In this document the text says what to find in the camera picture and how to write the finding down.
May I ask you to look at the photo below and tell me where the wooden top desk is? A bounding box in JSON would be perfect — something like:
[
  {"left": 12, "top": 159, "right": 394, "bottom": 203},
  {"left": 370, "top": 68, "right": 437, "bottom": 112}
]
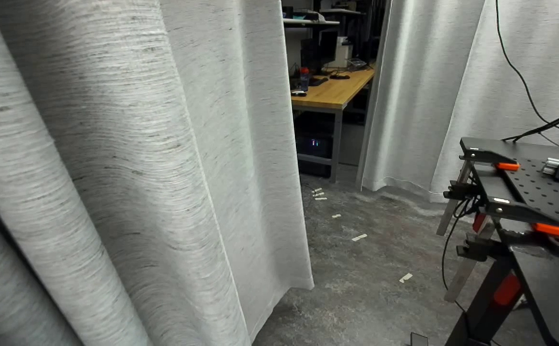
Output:
[{"left": 293, "top": 66, "right": 375, "bottom": 180}]

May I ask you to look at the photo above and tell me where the orange handled clamp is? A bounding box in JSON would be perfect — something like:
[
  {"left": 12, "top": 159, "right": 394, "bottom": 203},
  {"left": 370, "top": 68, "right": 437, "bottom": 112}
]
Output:
[
  {"left": 489, "top": 203, "right": 559, "bottom": 237},
  {"left": 466, "top": 147, "right": 521, "bottom": 172}
]

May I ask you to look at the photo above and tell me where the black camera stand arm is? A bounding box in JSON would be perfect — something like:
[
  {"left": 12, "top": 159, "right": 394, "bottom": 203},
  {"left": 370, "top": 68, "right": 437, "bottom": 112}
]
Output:
[{"left": 502, "top": 116, "right": 559, "bottom": 141}]

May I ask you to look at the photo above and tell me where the orange handled clamp lower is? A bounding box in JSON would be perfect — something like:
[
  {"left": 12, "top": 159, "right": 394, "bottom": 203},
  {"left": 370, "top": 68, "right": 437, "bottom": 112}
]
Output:
[{"left": 489, "top": 203, "right": 559, "bottom": 237}]

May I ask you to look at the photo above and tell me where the orange handled clamp upper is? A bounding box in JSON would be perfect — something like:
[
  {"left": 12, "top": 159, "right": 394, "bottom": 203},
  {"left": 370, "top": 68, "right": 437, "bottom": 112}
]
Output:
[{"left": 466, "top": 147, "right": 521, "bottom": 172}]

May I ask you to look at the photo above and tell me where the black perforated work table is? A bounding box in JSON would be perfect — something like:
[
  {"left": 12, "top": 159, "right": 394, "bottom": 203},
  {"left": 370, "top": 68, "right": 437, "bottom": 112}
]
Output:
[{"left": 446, "top": 136, "right": 559, "bottom": 346}]

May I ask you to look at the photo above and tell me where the grey curtain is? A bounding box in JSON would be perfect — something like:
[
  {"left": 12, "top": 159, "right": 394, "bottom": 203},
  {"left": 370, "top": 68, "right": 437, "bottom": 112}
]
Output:
[
  {"left": 0, "top": 0, "right": 314, "bottom": 346},
  {"left": 360, "top": 0, "right": 559, "bottom": 199}
]

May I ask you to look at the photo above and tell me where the black hanging cable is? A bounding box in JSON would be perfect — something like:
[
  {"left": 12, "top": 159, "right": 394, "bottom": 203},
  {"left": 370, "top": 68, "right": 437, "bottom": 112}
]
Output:
[{"left": 492, "top": 0, "right": 559, "bottom": 139}]

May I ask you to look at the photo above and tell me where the grey back curtain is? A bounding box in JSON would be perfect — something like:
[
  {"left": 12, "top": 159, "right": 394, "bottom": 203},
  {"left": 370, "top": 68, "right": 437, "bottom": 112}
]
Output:
[{"left": 360, "top": 0, "right": 559, "bottom": 199}]

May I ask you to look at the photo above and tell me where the grey front curtain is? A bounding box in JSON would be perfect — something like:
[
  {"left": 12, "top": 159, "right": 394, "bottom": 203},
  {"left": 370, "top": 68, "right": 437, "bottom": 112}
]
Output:
[{"left": 0, "top": 0, "right": 314, "bottom": 346}]

